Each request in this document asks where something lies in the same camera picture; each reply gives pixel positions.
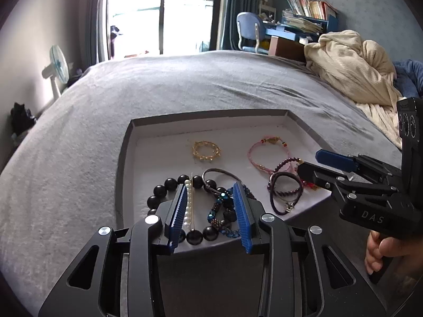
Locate round gold hair clip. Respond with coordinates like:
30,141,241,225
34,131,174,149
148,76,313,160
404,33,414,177
192,140,221,162

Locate blue beaded bracelet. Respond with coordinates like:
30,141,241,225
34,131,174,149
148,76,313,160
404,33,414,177
207,185,256,238

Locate white standing fan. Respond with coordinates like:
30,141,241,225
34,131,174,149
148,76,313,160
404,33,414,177
41,45,70,100

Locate stack of papers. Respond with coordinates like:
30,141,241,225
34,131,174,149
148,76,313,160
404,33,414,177
281,10,323,34

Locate dark curtain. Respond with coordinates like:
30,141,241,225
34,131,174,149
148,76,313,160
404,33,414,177
84,0,113,70

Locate blue blanket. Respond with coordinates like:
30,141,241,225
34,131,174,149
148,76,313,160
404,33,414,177
393,59,423,95

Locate blue desk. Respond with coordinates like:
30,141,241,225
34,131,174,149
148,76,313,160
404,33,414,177
264,26,323,42

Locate blue curtain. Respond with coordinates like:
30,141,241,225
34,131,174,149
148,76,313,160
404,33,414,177
216,0,278,52

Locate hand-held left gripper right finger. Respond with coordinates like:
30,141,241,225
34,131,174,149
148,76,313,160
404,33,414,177
232,181,387,317

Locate black hair tie with charm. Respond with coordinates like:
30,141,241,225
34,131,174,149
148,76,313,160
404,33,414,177
269,172,304,216

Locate blue desk chair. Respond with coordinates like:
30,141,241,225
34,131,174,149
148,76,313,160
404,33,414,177
236,12,269,55

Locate grey cardboard tray box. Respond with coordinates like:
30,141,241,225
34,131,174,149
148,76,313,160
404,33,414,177
114,109,334,255

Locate small wooden rack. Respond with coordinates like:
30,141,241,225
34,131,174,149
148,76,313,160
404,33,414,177
259,0,277,24

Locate black bag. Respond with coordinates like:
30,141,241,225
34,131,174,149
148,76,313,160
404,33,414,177
10,102,36,137

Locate red and gold ornament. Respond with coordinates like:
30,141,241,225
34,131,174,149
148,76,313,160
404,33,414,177
299,178,321,192

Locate purple bead bracelet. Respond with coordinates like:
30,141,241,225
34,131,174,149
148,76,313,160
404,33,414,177
268,157,305,197

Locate pearl hair pin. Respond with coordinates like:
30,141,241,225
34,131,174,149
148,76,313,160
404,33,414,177
183,173,195,233

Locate black bead bracelet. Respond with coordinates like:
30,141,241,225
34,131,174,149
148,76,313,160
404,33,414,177
147,174,219,245

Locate thin grey hair tie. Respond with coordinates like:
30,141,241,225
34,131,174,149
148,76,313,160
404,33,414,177
201,168,243,195

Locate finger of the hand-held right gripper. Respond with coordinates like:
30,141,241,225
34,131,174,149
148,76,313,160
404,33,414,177
315,149,402,182
297,161,397,202

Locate cream blanket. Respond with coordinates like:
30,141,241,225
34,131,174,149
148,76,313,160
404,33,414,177
304,30,405,151

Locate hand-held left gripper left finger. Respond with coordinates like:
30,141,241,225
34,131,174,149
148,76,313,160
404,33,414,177
38,183,189,317

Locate pink cord bracelet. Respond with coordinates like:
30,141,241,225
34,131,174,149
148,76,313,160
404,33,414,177
248,136,291,174

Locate person's right hand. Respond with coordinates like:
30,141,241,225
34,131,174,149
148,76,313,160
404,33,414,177
364,229,423,273

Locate brown wooden cabinet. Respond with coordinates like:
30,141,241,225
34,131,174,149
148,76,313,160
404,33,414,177
268,36,306,62

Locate glass balcony door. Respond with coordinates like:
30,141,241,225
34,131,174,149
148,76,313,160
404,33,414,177
106,0,217,62

